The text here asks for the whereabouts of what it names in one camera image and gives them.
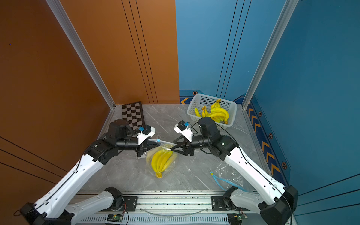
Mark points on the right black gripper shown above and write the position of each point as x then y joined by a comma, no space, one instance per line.
183,145

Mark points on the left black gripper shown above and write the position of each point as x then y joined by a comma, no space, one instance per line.
144,146

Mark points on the bagged banana bunch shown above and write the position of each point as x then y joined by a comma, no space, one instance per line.
161,160
204,111
219,115

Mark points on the clear zip-top bag blue seal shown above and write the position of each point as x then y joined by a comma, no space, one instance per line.
226,176

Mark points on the yellow banana bunch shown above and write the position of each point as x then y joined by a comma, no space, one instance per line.
216,104

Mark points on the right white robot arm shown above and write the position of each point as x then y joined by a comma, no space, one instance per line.
274,201

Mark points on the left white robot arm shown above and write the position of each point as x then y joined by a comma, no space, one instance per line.
54,208

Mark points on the brown checkered chessboard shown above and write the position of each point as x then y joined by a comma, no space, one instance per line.
133,114

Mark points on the white plastic basket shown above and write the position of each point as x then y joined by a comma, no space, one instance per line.
200,100

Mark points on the left green circuit board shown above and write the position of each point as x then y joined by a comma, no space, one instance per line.
115,218

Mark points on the green circuit board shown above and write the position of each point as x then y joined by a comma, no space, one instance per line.
115,218
236,219

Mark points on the right green circuit board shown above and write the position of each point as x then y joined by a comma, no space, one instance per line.
236,219

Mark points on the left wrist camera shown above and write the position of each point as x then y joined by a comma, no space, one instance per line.
144,133

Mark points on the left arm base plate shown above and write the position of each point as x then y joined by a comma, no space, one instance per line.
129,203

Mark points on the aluminium front rail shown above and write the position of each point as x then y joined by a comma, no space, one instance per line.
186,202

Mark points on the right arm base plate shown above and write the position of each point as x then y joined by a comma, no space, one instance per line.
220,203

